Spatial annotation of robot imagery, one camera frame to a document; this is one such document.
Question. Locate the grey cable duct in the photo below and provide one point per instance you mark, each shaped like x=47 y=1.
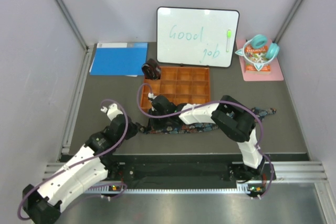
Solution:
x=173 y=189

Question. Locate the orange book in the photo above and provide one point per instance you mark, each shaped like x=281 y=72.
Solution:
x=256 y=60

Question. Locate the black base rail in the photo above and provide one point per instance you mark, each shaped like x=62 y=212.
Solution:
x=183 y=171

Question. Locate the orange compartment tray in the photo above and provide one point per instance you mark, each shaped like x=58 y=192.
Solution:
x=179 y=85

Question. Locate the blue folder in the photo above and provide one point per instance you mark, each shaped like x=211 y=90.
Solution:
x=119 y=59

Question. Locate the navy floral tie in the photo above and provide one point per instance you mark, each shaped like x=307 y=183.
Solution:
x=197 y=127

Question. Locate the rolled dark red tie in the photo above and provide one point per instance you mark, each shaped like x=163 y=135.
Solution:
x=151 y=70

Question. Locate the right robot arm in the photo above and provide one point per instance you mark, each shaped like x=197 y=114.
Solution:
x=235 y=122

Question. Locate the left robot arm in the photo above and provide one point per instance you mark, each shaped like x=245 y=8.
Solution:
x=94 y=162

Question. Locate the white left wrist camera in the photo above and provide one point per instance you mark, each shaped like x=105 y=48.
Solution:
x=111 y=111

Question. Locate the pink mat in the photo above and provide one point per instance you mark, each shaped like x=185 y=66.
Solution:
x=275 y=75

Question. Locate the teal cat-ear headphones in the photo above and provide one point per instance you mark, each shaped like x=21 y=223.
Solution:
x=259 y=41

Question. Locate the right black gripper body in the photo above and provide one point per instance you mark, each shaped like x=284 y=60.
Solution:
x=158 y=124

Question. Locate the green marker pen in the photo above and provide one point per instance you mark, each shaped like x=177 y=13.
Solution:
x=229 y=34

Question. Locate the white dry-erase board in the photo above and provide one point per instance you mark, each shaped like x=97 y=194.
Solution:
x=195 y=36

